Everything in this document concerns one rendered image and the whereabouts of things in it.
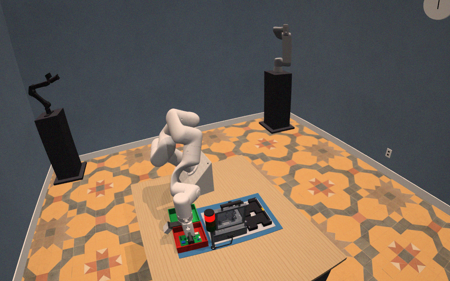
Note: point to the green circuit board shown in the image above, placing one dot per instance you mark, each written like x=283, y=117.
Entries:
x=184, y=240

